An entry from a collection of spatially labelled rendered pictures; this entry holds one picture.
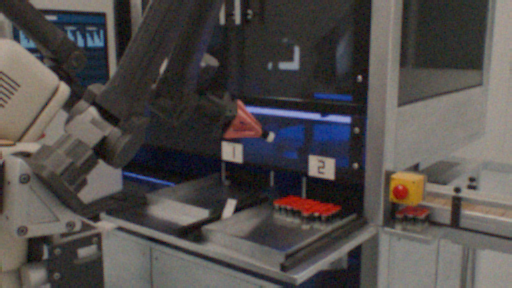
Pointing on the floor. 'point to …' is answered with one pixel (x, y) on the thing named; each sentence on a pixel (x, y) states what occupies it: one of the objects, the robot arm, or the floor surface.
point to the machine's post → (380, 137)
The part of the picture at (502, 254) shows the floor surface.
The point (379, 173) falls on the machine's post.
